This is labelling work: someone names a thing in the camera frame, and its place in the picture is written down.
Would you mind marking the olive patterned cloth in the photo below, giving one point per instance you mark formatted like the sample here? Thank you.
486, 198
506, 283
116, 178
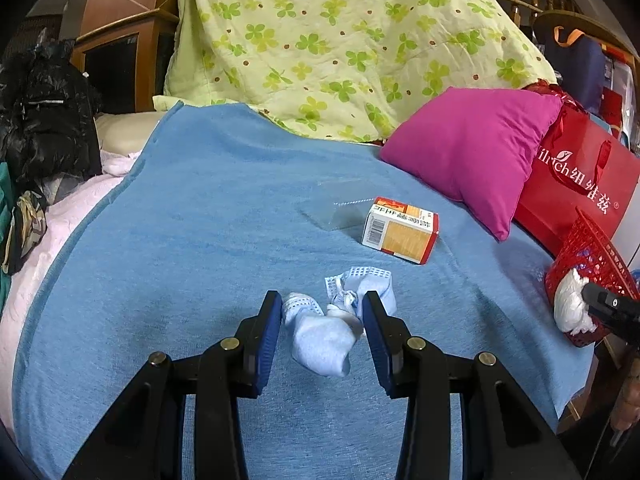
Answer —
27, 220

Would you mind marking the red shopping bag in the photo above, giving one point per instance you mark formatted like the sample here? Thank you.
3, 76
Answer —
565, 200

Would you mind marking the wooden cabinet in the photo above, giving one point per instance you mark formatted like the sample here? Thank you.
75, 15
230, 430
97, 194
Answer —
125, 22

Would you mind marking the light blue knotted socks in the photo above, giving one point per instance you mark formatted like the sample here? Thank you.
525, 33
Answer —
320, 345

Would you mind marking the red mesh basket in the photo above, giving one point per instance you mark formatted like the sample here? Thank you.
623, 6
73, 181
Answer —
590, 245

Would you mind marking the dark red gift bag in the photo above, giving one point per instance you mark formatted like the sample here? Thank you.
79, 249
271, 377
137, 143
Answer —
612, 102

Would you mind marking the magenta pillow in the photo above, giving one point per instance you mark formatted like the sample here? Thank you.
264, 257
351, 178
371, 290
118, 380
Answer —
465, 150

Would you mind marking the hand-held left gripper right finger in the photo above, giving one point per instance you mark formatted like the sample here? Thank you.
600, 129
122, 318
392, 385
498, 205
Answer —
375, 342

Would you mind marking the orange white medicine box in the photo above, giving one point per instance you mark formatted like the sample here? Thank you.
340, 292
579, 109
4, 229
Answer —
405, 237

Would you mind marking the pale pink bed sheet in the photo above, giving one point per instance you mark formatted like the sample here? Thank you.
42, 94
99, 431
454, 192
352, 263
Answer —
65, 210

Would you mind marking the shiny red foil bag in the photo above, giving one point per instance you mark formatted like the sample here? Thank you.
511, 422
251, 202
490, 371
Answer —
550, 91

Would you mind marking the black puffer jacket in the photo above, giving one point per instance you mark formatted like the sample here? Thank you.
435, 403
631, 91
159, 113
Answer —
45, 110

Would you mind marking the green clover print quilt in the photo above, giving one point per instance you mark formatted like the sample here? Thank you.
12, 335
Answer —
325, 35

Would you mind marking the white plastic bag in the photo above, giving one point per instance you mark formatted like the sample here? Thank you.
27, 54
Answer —
570, 300

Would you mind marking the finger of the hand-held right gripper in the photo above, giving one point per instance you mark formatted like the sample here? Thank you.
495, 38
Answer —
610, 310

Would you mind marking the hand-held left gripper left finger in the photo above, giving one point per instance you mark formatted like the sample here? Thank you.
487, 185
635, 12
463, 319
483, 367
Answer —
265, 342

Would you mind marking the blue blanket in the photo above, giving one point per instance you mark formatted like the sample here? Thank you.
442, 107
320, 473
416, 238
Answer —
200, 240

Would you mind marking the clear plastic package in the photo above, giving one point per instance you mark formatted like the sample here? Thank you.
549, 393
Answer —
335, 210

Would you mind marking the cream cushion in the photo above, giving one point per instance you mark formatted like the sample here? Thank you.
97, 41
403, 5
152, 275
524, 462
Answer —
125, 130

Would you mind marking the teal cloth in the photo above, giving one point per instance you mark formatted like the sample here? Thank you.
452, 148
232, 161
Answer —
5, 210

